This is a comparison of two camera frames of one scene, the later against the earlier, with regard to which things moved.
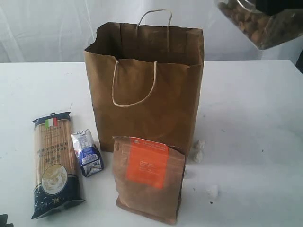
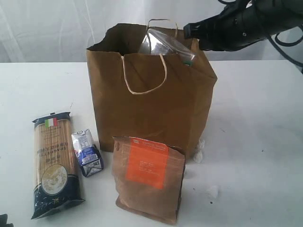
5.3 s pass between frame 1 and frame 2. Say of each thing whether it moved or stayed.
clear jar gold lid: moved
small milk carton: stayed
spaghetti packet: stayed
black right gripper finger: moved
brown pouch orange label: stayed
